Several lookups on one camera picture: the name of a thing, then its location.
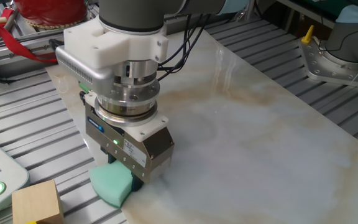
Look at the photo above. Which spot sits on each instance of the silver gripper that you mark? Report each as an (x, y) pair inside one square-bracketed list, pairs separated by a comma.
[(158, 149)]

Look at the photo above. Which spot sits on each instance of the green sponge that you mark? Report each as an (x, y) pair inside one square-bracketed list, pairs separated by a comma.
[(110, 182)]

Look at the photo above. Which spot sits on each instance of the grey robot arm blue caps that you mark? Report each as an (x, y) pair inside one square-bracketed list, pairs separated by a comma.
[(126, 43)]

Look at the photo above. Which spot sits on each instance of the wooden block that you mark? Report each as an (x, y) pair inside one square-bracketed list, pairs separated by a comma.
[(36, 202)]

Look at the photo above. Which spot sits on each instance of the white teach pendant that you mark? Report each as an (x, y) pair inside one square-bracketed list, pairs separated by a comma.
[(2, 177)]

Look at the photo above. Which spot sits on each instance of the marble pattern board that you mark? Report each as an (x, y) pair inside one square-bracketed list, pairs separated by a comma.
[(244, 140)]

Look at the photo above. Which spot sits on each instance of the red round container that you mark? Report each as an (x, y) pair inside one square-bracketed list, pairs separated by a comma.
[(51, 11)]

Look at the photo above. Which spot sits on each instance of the yellow plastic clip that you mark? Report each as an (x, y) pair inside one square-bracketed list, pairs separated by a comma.
[(308, 35)]

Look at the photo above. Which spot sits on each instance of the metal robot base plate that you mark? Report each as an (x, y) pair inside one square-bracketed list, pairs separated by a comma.
[(319, 67)]

